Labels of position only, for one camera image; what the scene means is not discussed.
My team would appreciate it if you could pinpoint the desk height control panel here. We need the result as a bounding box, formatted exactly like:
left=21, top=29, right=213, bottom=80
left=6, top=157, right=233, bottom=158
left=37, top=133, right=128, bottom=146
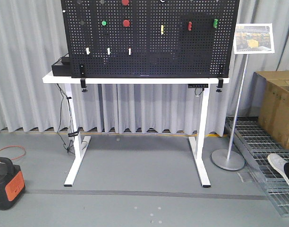
left=187, top=84, right=209, bottom=89

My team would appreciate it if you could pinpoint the white standing desk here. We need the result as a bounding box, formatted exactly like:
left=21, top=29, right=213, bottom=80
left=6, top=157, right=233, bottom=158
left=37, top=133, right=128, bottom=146
left=42, top=71, right=230, bottom=188

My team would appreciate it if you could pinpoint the left black clamp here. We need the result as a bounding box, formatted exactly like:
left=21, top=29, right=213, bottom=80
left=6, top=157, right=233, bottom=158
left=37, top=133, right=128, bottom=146
left=79, top=64, right=88, bottom=93

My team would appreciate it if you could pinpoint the black clamp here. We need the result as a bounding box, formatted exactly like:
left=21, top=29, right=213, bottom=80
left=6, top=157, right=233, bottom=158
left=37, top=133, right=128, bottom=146
left=79, top=64, right=88, bottom=93
left=216, top=65, right=224, bottom=93

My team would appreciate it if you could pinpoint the right black clamp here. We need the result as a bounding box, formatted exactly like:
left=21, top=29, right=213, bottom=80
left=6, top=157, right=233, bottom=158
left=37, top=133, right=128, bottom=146
left=216, top=65, right=224, bottom=93

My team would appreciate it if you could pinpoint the black perforated pegboard panel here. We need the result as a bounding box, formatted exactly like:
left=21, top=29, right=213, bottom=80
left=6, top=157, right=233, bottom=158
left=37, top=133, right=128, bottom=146
left=61, top=0, right=239, bottom=78

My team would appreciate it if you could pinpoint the lower red mushroom button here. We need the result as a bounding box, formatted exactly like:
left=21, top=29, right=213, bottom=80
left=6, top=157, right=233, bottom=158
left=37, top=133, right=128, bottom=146
left=123, top=19, right=131, bottom=27

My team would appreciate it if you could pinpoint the red mushroom button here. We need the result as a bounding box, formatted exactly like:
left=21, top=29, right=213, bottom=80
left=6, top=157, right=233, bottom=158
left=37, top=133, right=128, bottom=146
left=123, top=19, right=131, bottom=27
left=121, top=0, right=129, bottom=6

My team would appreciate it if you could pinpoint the black box on desk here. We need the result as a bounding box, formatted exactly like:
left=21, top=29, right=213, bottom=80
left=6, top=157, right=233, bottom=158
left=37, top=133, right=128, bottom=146
left=51, top=53, right=72, bottom=77

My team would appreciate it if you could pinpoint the metal floor grating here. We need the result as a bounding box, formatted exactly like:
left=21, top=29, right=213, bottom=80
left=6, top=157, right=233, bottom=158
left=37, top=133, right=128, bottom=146
left=234, top=117, right=289, bottom=217

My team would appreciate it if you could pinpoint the upper red mushroom button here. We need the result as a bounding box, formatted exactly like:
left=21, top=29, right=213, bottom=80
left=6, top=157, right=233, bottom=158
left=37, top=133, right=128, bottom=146
left=121, top=0, right=129, bottom=6

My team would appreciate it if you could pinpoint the sign stand with photo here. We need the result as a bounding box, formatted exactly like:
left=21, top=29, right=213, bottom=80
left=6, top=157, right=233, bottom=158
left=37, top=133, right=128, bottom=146
left=211, top=23, right=275, bottom=171

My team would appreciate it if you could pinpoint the cardboard box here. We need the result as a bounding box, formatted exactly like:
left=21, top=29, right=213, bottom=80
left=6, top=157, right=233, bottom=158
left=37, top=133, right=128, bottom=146
left=255, top=70, right=289, bottom=149

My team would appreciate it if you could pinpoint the grey white shoe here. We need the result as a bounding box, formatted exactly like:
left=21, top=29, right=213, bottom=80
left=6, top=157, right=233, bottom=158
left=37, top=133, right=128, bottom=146
left=267, top=154, right=288, bottom=181

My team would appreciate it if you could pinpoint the orange black power station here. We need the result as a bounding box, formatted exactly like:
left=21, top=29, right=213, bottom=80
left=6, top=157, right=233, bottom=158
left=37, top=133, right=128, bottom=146
left=0, top=157, right=26, bottom=210

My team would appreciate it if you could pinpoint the black cable bundle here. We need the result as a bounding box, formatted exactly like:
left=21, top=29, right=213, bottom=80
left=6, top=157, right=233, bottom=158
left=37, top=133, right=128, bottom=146
left=55, top=83, right=88, bottom=156

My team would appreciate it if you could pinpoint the red lever switch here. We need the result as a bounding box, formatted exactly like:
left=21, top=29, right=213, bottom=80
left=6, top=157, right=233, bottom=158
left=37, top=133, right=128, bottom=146
left=187, top=21, right=192, bottom=31

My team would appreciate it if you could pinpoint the green lever switch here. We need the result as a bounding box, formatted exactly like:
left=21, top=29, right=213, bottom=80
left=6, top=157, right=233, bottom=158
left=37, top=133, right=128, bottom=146
left=213, top=18, right=219, bottom=28

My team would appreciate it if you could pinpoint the orange cable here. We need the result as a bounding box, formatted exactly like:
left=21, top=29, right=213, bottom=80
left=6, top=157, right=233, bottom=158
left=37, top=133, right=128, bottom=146
left=0, top=145, right=26, bottom=161

